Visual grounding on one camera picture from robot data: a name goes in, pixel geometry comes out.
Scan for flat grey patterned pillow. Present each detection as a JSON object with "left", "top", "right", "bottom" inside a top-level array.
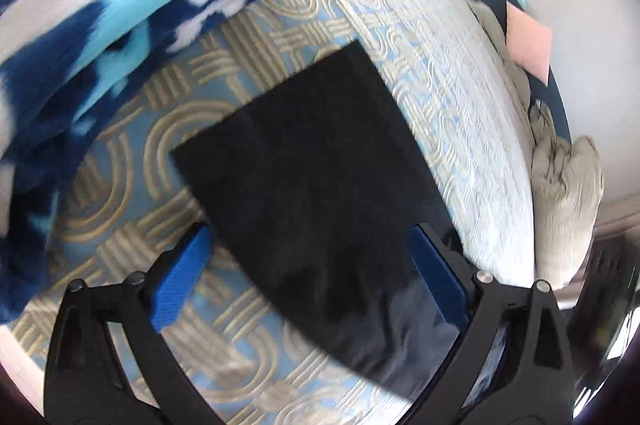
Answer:
[{"left": 467, "top": 0, "right": 533, "bottom": 111}]

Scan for bed with patterned bedspread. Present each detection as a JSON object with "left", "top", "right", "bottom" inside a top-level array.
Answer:
[{"left": 0, "top": 0, "right": 556, "bottom": 425}]

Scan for black pants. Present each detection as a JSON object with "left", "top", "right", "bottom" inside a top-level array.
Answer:
[{"left": 170, "top": 40, "right": 473, "bottom": 398}]

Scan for small grey patterned pillow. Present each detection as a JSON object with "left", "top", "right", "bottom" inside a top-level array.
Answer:
[{"left": 527, "top": 100, "right": 559, "bottom": 146}]

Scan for pink pillow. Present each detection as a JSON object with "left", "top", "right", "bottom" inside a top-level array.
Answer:
[{"left": 505, "top": 1, "right": 555, "bottom": 86}]

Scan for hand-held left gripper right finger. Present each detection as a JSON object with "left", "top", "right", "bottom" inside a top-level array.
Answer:
[{"left": 407, "top": 222, "right": 587, "bottom": 425}]

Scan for folded grey patterned duvet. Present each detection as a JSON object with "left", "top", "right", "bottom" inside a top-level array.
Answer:
[{"left": 530, "top": 135, "right": 606, "bottom": 292}]

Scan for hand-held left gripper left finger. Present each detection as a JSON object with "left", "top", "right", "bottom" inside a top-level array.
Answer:
[{"left": 42, "top": 222, "right": 224, "bottom": 425}]

